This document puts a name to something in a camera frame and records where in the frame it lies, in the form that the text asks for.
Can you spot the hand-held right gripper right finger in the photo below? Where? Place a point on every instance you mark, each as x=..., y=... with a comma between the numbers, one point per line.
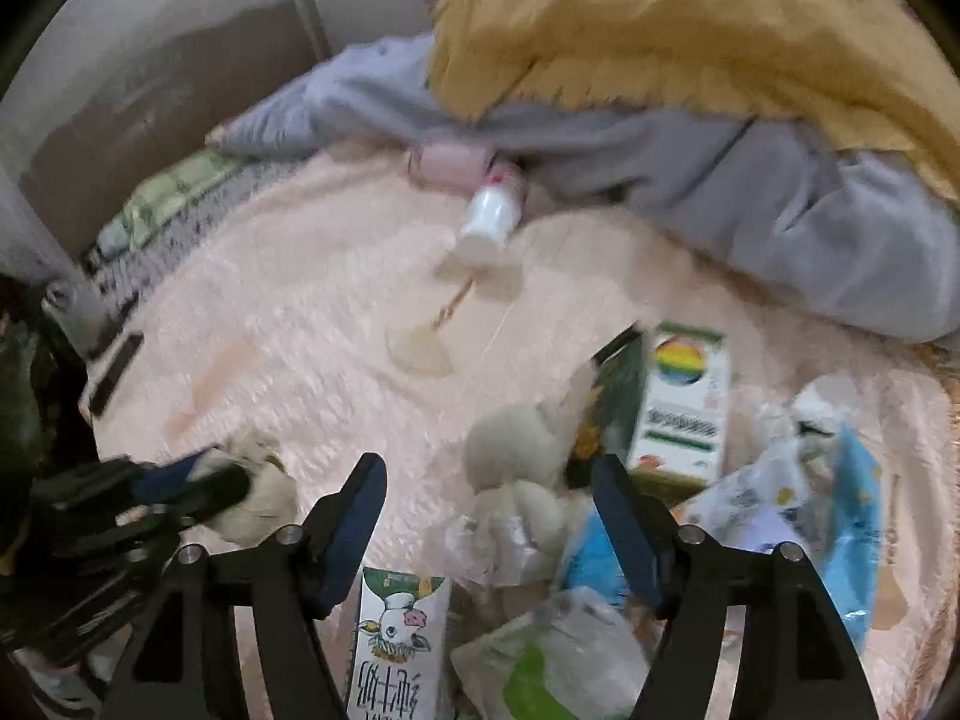
x=626, y=532

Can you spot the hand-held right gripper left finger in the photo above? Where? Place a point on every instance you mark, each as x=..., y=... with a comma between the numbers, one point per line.
x=352, y=532

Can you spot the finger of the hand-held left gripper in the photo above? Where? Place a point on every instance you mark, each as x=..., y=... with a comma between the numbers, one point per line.
x=171, y=478
x=221, y=493

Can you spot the white tissue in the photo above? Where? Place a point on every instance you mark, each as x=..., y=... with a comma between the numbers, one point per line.
x=266, y=499

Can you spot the white tissue ball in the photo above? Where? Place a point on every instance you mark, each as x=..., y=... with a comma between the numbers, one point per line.
x=536, y=514

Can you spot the clear plastic wrap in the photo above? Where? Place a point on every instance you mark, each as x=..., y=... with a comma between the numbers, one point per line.
x=480, y=549

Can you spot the cream plush toy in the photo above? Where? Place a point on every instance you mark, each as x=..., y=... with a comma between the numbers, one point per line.
x=506, y=442

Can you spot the light blue packet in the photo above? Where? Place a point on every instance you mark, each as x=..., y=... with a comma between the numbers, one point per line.
x=589, y=562

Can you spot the milk carton with cow print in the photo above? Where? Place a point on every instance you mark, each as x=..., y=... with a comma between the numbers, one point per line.
x=397, y=637

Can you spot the black flat strip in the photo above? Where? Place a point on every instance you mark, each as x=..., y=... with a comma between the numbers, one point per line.
x=114, y=375

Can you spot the green box with rainbow label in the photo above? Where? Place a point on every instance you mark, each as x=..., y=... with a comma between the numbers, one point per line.
x=679, y=420

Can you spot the clear plastic snack bag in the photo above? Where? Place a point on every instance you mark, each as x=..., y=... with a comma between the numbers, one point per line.
x=750, y=499

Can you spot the dark green snack packet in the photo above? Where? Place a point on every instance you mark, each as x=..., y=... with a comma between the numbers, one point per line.
x=611, y=397

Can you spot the person's camouflage clothing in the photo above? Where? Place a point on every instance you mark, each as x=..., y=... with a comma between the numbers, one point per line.
x=30, y=405

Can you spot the person's white shoe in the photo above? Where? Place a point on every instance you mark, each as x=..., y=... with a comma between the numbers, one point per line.
x=56, y=686

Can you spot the white and green plastic pouch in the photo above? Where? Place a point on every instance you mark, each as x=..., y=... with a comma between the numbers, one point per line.
x=547, y=667

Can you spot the beige wooden spoon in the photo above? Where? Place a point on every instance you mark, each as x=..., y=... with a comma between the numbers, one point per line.
x=420, y=349

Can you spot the pink fleece bed blanket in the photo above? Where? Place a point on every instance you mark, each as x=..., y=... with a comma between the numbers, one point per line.
x=300, y=300

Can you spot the grey patterned bed sheet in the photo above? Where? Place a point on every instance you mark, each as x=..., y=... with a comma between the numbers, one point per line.
x=150, y=262

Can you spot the blue plastic bag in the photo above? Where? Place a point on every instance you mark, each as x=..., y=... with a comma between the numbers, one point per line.
x=859, y=525

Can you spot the green checkered sheet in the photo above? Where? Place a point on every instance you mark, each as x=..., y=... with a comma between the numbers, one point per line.
x=172, y=195

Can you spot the white plastic bottle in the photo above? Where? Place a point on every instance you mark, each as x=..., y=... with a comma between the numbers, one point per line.
x=487, y=217

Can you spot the grey duvet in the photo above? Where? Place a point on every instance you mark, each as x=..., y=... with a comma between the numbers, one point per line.
x=675, y=165

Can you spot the brown wooden wardrobe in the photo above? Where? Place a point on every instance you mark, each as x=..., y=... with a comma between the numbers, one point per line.
x=150, y=90

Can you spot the yellow blanket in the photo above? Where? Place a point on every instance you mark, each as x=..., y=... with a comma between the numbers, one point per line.
x=675, y=30

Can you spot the grey post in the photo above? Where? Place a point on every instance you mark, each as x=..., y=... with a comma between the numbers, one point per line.
x=30, y=240

